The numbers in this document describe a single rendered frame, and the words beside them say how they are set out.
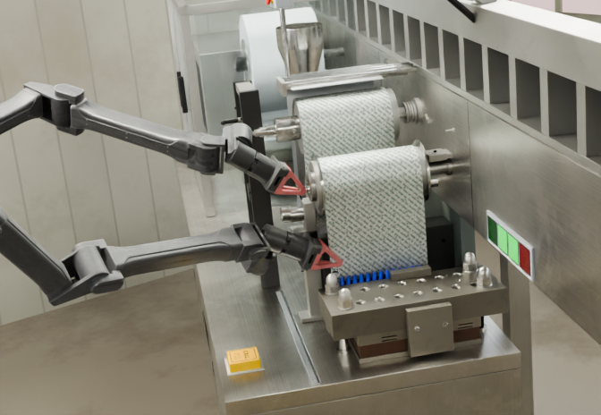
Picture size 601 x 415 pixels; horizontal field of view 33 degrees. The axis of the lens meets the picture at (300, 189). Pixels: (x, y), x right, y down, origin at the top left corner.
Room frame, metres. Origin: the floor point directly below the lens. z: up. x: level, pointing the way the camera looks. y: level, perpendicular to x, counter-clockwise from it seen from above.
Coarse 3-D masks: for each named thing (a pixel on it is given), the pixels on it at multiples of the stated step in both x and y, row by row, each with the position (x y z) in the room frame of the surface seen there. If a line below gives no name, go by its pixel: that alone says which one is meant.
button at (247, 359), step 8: (232, 352) 2.09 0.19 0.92; (240, 352) 2.08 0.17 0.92; (248, 352) 2.08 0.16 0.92; (256, 352) 2.08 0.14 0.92; (232, 360) 2.05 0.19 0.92; (240, 360) 2.04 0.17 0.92; (248, 360) 2.04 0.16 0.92; (256, 360) 2.04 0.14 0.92; (232, 368) 2.03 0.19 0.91; (240, 368) 2.03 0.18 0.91; (248, 368) 2.04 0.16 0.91
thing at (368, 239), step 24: (336, 216) 2.20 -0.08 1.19; (360, 216) 2.21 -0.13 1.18; (384, 216) 2.22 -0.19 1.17; (408, 216) 2.23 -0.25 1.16; (336, 240) 2.20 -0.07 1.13; (360, 240) 2.21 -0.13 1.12; (384, 240) 2.22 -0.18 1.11; (408, 240) 2.23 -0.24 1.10; (360, 264) 2.21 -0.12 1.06; (384, 264) 2.22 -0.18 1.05; (408, 264) 2.23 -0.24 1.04
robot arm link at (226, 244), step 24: (96, 240) 1.97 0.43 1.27; (168, 240) 2.03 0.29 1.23; (192, 240) 2.05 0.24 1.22; (216, 240) 2.07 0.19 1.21; (240, 240) 2.10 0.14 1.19; (120, 264) 1.92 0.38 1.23; (144, 264) 1.96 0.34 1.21; (168, 264) 2.00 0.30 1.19; (192, 264) 2.05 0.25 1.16; (96, 288) 1.87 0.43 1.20; (120, 288) 1.91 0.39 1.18
